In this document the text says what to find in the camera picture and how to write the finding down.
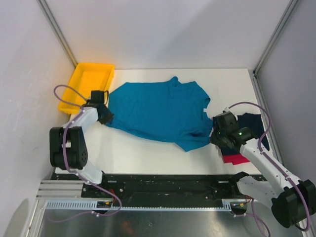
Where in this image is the aluminium frame post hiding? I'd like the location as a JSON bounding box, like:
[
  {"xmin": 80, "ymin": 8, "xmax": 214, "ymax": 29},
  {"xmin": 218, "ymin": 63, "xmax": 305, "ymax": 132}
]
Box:
[
  {"xmin": 253, "ymin": 0, "xmax": 301, "ymax": 77},
  {"xmin": 36, "ymin": 0, "xmax": 78, "ymax": 68}
]

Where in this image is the teal t shirt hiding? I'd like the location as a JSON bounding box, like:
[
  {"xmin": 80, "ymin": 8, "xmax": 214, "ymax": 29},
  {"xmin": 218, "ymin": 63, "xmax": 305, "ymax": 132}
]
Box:
[{"xmin": 108, "ymin": 77, "xmax": 213, "ymax": 152}]

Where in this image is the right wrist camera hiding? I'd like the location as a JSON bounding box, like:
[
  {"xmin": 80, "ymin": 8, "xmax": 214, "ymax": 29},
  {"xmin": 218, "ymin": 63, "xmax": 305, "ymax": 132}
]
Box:
[{"xmin": 224, "ymin": 107, "xmax": 238, "ymax": 120}]

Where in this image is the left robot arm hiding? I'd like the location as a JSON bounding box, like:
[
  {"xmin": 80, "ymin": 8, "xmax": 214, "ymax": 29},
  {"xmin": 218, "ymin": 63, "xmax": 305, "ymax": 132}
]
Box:
[{"xmin": 49, "ymin": 90, "xmax": 114, "ymax": 198}]

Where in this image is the folded red t shirt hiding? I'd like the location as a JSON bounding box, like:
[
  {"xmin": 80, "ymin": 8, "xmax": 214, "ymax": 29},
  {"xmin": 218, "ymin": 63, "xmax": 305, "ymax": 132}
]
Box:
[{"xmin": 222, "ymin": 154, "xmax": 250, "ymax": 165}]

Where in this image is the folded navy t shirt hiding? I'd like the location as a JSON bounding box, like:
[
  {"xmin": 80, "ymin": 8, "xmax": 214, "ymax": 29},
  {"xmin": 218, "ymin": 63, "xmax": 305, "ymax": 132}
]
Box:
[{"xmin": 220, "ymin": 113, "xmax": 264, "ymax": 155}]

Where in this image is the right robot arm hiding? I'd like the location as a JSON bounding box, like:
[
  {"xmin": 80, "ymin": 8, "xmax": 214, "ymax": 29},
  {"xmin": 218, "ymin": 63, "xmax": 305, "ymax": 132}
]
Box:
[{"xmin": 210, "ymin": 112, "xmax": 316, "ymax": 228}]

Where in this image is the left aluminium frame post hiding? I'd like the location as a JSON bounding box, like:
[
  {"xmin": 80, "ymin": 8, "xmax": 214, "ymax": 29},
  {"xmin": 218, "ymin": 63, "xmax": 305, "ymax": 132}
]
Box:
[{"xmin": 36, "ymin": 0, "xmax": 78, "ymax": 68}]

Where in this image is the grey slotted cable duct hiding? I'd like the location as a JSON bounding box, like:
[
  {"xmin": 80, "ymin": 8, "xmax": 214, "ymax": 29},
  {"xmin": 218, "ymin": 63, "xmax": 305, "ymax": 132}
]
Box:
[{"xmin": 46, "ymin": 199, "xmax": 246, "ymax": 211}]

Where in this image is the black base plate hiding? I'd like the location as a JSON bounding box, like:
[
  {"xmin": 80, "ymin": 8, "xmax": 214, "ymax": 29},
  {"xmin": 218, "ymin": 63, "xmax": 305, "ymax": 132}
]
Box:
[{"xmin": 81, "ymin": 173, "xmax": 269, "ymax": 207}]

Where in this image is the yellow plastic tray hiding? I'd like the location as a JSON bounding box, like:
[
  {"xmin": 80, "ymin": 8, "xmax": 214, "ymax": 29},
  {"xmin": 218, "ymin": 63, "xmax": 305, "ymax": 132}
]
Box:
[{"xmin": 58, "ymin": 63, "xmax": 115, "ymax": 115}]

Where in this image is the right aluminium frame post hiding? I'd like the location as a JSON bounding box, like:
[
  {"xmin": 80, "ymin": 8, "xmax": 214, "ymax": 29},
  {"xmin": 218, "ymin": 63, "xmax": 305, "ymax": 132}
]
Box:
[{"xmin": 253, "ymin": 0, "xmax": 301, "ymax": 77}]

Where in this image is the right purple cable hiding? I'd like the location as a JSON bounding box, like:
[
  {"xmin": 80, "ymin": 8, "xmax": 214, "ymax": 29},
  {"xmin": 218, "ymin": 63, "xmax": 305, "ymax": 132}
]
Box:
[{"xmin": 226, "ymin": 101, "xmax": 311, "ymax": 237}]

